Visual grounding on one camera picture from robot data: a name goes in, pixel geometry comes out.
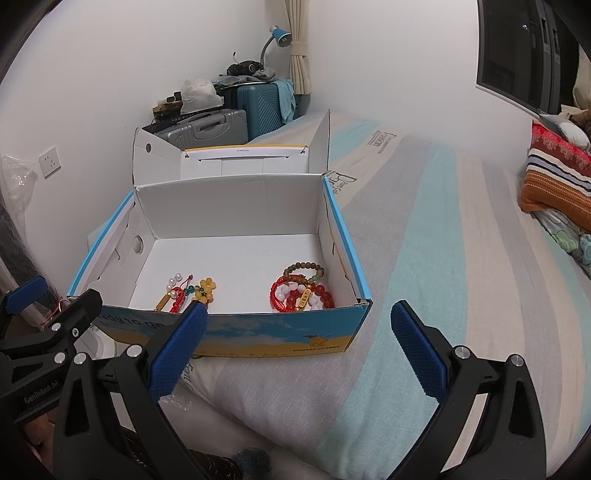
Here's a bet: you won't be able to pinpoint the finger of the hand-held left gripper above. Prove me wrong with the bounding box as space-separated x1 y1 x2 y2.
0 276 47 332
0 290 103 371

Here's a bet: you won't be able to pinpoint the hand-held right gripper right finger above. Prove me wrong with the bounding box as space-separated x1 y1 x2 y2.
390 300 548 480

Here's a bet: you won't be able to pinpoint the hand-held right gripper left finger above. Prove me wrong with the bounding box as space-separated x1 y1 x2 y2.
51 302 208 480

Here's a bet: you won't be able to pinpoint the small red cord bracelet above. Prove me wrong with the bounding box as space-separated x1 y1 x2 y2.
154 276 197 315

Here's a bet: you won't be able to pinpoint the yellow bead bracelet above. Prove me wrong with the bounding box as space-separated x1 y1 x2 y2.
194 277 218 305

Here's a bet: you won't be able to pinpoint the pink white bead bracelet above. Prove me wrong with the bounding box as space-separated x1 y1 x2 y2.
276 282 334 312

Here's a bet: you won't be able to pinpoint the red cord gold bar bracelet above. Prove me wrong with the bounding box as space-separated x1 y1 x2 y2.
270 274 320 313

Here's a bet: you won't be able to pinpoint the wooden bead bracelet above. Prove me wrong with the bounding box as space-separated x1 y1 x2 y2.
283 262 327 288

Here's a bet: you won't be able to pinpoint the blue yellow cardboard box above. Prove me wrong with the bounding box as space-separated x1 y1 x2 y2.
67 110 373 358

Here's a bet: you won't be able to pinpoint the floral pillow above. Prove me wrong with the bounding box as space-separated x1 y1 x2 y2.
538 210 591 278

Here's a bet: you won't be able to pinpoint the dark small boxes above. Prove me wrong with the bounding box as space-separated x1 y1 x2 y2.
152 92 183 117

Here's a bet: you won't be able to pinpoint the silver suitcase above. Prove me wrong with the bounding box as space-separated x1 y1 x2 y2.
143 109 250 144

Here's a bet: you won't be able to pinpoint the striped orange pillow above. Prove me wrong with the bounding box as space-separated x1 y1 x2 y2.
521 120 591 213

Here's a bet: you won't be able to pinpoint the white plastic bag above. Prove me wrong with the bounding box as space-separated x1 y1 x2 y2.
180 78 222 114

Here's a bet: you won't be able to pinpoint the teal suitcase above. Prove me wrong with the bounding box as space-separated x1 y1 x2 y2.
219 80 296 144

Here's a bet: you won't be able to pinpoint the teal cloth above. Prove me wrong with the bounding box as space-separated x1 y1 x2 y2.
277 79 296 124

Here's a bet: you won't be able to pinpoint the black device on suitcase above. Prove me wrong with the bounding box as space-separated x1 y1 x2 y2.
226 59 264 77

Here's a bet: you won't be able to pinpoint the beige curtain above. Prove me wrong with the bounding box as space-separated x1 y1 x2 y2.
284 0 315 95

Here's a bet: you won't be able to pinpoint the dark window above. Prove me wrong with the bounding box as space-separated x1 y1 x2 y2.
475 0 580 116

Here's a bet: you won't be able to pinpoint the blue desk lamp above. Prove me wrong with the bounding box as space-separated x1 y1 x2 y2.
259 25 293 70

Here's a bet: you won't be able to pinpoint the white wall socket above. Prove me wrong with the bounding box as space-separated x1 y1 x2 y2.
39 146 62 178

